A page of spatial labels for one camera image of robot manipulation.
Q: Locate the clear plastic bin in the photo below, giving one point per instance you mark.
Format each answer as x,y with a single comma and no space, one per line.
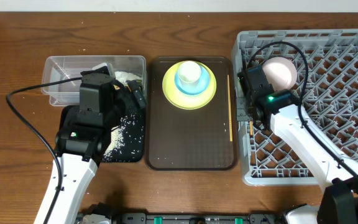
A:
58,68

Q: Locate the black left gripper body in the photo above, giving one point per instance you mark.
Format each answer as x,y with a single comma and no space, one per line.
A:
124,104

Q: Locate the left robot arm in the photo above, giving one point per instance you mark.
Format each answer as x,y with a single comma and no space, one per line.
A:
70,175

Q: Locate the rice food waste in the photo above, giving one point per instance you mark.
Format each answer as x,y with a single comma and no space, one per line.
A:
127,140

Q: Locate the grey dishwasher rack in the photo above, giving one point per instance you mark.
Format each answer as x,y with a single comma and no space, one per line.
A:
327,66

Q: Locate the black plastic tray bin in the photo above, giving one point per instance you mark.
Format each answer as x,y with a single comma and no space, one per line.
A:
86,133

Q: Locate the blue bowl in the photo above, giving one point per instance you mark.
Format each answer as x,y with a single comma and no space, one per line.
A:
202,83

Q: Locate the yellow plate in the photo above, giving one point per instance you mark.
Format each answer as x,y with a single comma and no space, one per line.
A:
184,101

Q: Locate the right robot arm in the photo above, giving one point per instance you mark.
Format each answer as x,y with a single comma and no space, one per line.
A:
281,112

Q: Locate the white paper cup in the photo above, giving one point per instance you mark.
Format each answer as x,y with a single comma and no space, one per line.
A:
189,72

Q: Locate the white bowl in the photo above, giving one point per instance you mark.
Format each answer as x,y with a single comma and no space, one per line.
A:
280,72

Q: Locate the dark brown serving tray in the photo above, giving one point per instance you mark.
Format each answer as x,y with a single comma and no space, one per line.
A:
179,139

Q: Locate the white tissue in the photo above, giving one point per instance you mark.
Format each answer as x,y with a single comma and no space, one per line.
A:
123,77

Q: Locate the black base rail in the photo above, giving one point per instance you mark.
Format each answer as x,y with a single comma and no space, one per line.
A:
101,213

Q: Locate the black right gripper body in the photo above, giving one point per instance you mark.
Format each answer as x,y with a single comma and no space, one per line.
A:
243,107

